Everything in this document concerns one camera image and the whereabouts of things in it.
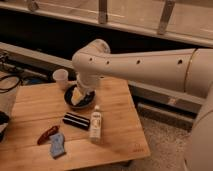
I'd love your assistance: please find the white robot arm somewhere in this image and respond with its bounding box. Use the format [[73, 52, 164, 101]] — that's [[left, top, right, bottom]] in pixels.
[[72, 39, 213, 171]]

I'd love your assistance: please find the dark ceramic bowl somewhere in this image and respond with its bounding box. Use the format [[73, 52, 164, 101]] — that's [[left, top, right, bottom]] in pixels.
[[64, 84, 95, 109]]

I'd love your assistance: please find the black white striped box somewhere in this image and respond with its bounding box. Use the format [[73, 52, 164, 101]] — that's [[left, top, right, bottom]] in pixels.
[[63, 113, 90, 130]]

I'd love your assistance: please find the white plastic cup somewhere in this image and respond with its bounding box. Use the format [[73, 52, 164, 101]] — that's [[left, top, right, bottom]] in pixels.
[[52, 69, 69, 90]]

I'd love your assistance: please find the white plastic bottle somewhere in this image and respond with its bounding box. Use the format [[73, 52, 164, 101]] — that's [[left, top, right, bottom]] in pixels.
[[89, 105, 102, 142]]

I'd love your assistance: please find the wooden table board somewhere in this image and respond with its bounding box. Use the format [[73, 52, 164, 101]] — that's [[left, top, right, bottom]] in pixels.
[[0, 77, 150, 171]]

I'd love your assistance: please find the black cable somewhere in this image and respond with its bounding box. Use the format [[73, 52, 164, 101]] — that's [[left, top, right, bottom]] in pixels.
[[0, 74, 23, 94]]

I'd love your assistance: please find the metal railing post middle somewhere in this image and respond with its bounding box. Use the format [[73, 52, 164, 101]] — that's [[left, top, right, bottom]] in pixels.
[[98, 0, 108, 24]]

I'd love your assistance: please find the metal railing post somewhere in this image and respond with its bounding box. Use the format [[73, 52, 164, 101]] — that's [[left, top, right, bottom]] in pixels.
[[98, 0, 108, 24], [157, 0, 176, 35]]

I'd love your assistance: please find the metal railing post right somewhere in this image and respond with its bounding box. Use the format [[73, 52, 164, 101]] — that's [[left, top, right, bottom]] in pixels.
[[157, 0, 176, 35]]

